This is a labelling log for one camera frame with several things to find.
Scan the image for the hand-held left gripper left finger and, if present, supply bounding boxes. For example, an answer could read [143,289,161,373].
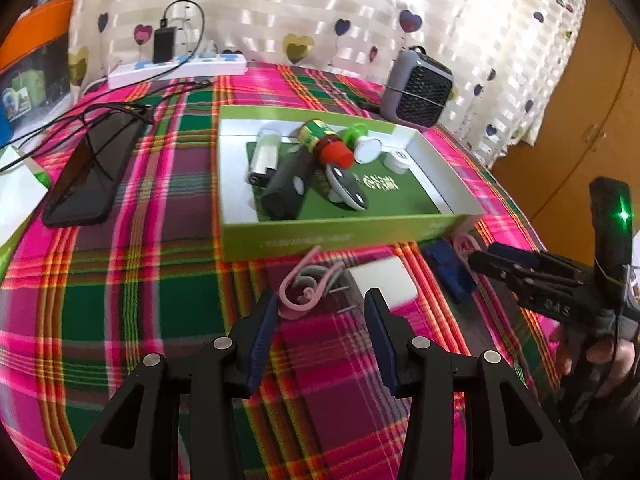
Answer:
[60,290,278,480]

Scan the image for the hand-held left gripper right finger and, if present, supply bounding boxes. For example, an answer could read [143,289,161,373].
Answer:
[364,287,583,480]

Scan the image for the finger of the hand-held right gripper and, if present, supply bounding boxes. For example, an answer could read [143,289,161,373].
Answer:
[467,251,561,306]
[487,242,596,283]

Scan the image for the small blue stapler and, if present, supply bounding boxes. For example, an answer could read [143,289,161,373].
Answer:
[425,241,478,296]

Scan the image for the white plug adapter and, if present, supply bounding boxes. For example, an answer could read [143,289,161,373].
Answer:
[336,256,418,314]

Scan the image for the green cardboard box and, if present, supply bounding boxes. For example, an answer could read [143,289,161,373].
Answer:
[216,104,486,263]

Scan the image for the black box white button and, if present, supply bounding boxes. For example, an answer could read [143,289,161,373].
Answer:
[260,152,313,221]

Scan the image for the small white round cap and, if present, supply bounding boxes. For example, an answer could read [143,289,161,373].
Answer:
[384,149,412,173]

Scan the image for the black disc white dots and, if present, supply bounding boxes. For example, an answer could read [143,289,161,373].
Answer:
[324,164,371,210]

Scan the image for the green jar white lid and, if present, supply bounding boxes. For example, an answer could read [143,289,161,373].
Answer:
[340,122,383,165]

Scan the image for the green bottle red cap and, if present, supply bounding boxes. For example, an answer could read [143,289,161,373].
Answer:
[296,119,353,170]

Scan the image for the person's right hand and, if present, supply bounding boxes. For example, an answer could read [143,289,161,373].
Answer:
[550,325,640,396]

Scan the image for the wooden cabinet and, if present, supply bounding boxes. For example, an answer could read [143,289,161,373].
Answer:
[487,0,640,271]

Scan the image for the grey fan heater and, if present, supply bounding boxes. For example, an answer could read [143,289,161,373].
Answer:
[381,46,453,126]

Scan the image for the black smartphone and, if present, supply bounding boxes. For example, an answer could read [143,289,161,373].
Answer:
[42,107,153,228]

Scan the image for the white power strip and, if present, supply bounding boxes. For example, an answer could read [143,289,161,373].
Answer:
[107,54,248,90]

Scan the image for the white green tissue pack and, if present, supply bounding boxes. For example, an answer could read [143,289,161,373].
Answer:
[0,145,53,281]

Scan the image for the black charger adapter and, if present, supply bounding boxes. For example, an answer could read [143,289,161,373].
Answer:
[152,26,177,63]

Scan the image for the heart print curtain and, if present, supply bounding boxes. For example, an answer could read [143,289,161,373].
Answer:
[67,0,588,161]

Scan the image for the orange lid tank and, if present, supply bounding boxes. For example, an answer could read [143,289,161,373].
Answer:
[0,0,76,126]

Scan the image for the black usb cable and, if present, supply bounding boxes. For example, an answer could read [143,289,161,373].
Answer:
[0,77,216,181]

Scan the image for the black charger cable loop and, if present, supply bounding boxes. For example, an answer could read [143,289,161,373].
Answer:
[160,0,207,68]

